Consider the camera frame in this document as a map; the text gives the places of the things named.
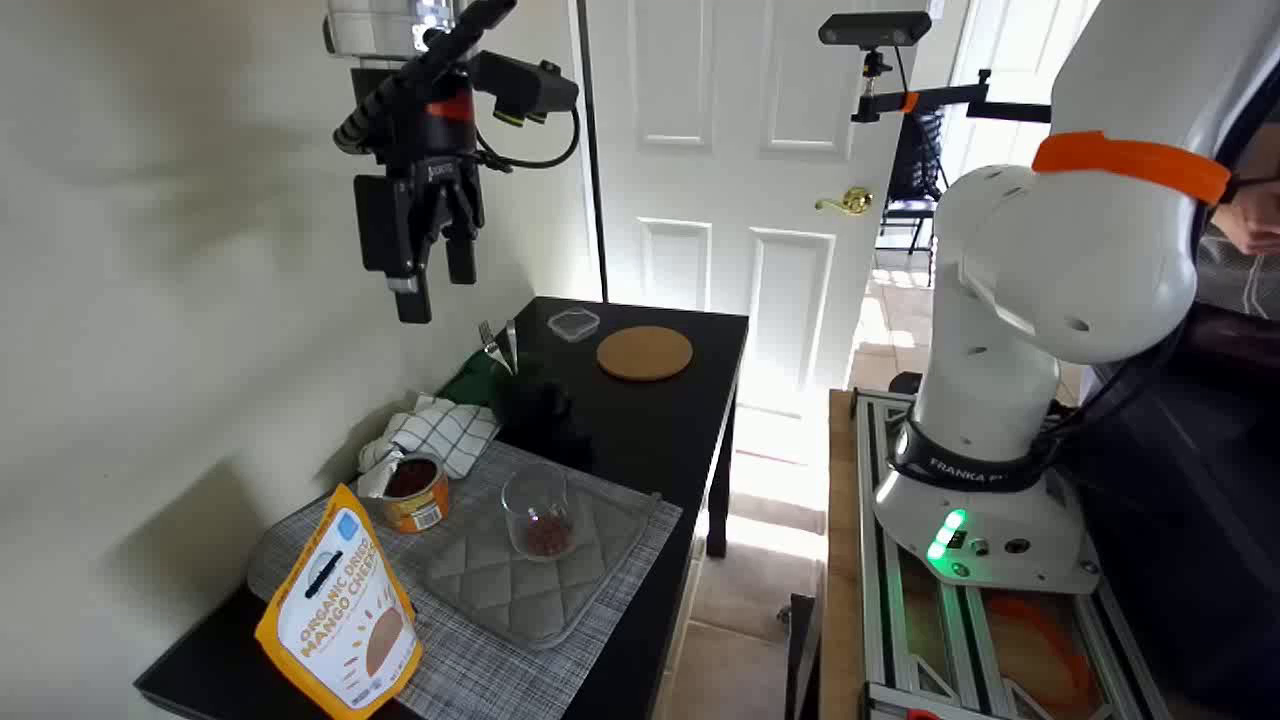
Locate clear glass bowl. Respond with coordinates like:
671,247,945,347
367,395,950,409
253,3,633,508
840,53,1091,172
497,459,586,565

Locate orange can with brown contents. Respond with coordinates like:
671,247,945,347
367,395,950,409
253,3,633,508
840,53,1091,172
379,450,461,538

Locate black table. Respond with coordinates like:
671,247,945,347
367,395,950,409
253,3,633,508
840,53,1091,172
131,293,754,720

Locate white checkered cloth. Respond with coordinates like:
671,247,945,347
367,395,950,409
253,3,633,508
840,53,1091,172
351,391,506,501

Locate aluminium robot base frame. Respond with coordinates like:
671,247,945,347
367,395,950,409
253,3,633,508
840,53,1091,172
854,387,1182,720

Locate black camera cable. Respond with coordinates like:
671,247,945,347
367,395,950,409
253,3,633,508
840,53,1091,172
477,102,587,174

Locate black metal post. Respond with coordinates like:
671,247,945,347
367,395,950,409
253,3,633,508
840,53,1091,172
781,591,824,720

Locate black cabinet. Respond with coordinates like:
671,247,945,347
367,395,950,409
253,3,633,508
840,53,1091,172
1061,300,1280,720

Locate white panel door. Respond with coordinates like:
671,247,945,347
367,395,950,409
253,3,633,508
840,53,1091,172
579,0,984,462

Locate grey woven placemat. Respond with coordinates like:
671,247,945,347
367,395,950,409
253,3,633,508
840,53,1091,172
246,437,687,720

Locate person in grey shirt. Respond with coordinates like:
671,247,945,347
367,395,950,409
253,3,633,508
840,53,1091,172
1187,75,1280,327

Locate brown nuts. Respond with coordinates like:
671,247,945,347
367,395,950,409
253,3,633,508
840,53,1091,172
520,510,579,558

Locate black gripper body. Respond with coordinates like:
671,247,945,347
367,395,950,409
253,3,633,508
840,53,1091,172
366,59,490,204

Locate black external camera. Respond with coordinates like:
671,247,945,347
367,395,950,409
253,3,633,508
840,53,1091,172
816,9,937,53

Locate orange and white snack pouch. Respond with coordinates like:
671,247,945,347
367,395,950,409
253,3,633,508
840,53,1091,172
253,480,428,720

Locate round cork coaster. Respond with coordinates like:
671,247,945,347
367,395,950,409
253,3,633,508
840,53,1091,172
593,325,699,387

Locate brass door handle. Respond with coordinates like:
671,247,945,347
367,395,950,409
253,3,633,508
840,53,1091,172
812,182,880,221

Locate orange coiled cable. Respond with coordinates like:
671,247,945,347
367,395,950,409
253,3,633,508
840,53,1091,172
979,586,1111,717

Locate grey quilted pot holder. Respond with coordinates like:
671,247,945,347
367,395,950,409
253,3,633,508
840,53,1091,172
422,459,629,657

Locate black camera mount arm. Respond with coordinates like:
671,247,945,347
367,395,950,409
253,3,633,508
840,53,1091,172
850,42,1061,132

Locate small clear plastic container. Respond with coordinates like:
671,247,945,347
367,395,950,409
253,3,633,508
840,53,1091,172
546,302,607,347

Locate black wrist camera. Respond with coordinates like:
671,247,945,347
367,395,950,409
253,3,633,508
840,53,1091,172
465,49,586,132

